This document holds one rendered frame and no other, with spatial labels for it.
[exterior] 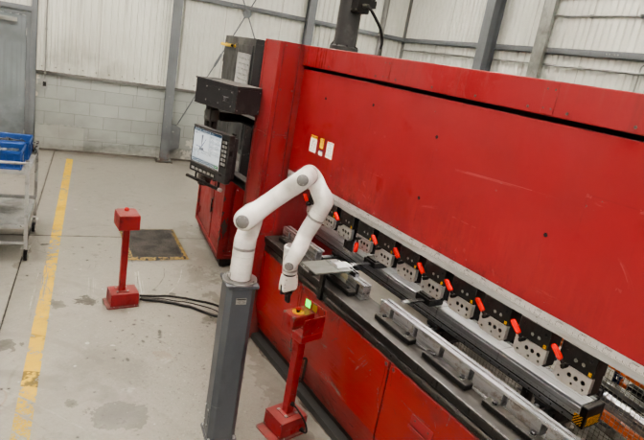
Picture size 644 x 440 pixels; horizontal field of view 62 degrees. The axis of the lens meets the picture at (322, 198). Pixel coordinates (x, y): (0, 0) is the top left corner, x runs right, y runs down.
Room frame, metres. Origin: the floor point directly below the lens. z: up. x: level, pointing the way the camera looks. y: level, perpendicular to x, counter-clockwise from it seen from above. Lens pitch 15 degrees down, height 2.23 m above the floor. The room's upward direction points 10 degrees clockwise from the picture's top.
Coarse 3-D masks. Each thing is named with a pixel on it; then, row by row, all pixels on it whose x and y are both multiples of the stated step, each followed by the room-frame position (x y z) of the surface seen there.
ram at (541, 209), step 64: (320, 128) 3.58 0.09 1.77; (384, 128) 3.03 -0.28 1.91; (448, 128) 2.62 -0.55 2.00; (512, 128) 2.32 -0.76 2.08; (576, 128) 2.08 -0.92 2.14; (384, 192) 2.93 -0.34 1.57; (448, 192) 2.55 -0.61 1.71; (512, 192) 2.26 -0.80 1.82; (576, 192) 2.02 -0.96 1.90; (640, 192) 1.84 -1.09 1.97; (448, 256) 2.47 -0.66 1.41; (512, 256) 2.19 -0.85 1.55; (576, 256) 1.96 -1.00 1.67; (640, 256) 1.78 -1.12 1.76; (576, 320) 1.90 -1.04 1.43; (640, 320) 1.72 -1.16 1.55
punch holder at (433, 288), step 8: (432, 264) 2.54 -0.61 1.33; (432, 272) 2.53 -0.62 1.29; (440, 272) 2.49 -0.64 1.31; (448, 272) 2.47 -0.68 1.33; (424, 280) 2.56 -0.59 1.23; (432, 280) 2.52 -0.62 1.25; (440, 280) 2.48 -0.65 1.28; (424, 288) 2.55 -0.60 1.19; (432, 288) 2.51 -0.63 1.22; (440, 288) 2.46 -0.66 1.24; (432, 296) 2.49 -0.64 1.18; (440, 296) 2.46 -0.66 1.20
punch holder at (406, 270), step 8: (408, 248) 2.70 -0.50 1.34; (400, 256) 2.74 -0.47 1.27; (408, 256) 2.69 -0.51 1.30; (416, 256) 2.64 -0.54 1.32; (408, 264) 2.68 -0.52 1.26; (416, 264) 2.63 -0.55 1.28; (424, 264) 2.65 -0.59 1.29; (400, 272) 2.71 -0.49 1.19; (408, 272) 2.66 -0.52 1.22; (416, 272) 2.62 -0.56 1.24; (408, 280) 2.65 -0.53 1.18; (416, 280) 2.63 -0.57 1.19
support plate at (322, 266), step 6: (306, 264) 3.07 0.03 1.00; (312, 264) 3.09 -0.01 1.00; (318, 264) 3.11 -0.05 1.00; (324, 264) 3.13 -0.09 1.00; (330, 264) 3.14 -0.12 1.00; (312, 270) 2.99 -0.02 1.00; (318, 270) 3.00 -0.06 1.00; (324, 270) 3.02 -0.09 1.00; (330, 270) 3.03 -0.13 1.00; (336, 270) 3.05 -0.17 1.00; (342, 270) 3.07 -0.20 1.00; (348, 270) 3.09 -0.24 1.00
